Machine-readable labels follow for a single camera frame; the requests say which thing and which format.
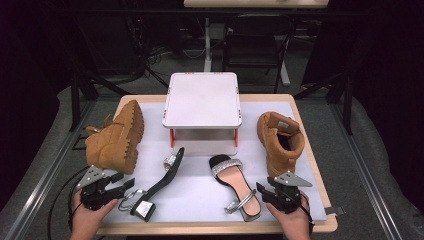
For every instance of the white-legged desk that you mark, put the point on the white-legged desk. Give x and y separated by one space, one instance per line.
253 3

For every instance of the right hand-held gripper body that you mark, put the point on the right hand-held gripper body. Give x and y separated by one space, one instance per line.
286 196

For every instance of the black chair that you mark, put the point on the black chair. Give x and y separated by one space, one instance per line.
253 40

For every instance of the white two-tier shoe rack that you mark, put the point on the white two-tier shoe rack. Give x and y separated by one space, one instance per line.
202 100

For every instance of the person's left hand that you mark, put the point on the person's left hand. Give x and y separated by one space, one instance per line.
86 220

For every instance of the white table mat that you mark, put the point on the white table mat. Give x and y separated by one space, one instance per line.
196 200

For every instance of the black metal stand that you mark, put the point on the black metal stand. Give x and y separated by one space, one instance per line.
75 100
348 100

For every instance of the tan suede boot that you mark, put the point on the tan suede boot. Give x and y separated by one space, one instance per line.
110 143
280 156

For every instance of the black heeled sandal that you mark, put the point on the black heeled sandal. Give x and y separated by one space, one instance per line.
163 181
236 183

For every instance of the grey tape strip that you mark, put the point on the grey tape strip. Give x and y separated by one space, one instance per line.
335 210

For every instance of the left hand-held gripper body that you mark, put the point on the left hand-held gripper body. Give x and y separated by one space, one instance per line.
95 196

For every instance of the grey metal floor rail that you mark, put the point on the grey metal floor rail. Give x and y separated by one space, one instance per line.
366 180
43 180

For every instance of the person's right hand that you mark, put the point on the person's right hand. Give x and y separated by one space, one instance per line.
295 221

